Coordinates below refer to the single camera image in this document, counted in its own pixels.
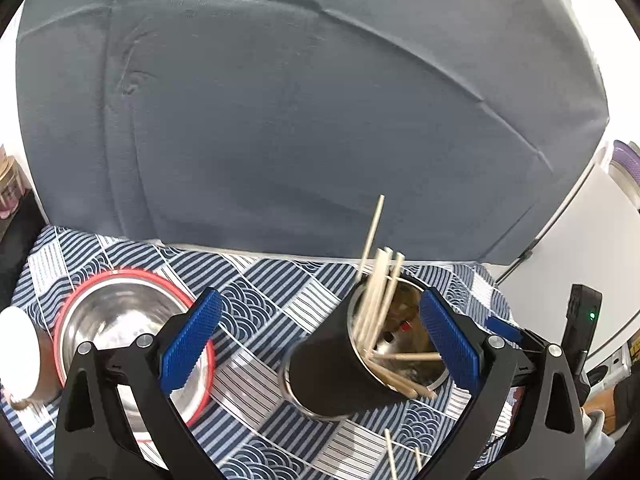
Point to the red bowl with steel lining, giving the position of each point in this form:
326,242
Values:
115,310

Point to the person's right forearm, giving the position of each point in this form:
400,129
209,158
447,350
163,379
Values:
597,435

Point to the purple lidded container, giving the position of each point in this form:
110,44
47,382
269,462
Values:
630,165

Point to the white cabinet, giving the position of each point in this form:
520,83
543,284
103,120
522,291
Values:
575,240

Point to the tan wooden chopstick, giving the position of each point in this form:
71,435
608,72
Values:
419,460
391,452

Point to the cluttered shelf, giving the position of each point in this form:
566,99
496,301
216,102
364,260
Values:
10,185

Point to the set of pale chopsticks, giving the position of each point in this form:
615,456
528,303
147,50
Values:
375,305

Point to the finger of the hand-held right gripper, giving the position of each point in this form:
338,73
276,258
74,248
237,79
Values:
505,329

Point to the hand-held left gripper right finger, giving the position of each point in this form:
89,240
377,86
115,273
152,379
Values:
450,340

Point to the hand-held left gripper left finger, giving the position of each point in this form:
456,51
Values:
195,340

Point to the brown mug white inside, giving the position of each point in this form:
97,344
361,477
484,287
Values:
20,355

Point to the grey sofa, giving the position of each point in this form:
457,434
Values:
300,110

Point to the black steel-rimmed cup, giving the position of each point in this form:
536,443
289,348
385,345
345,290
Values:
330,360

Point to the navy patterned tablecloth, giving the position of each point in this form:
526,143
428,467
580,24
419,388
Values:
280,285

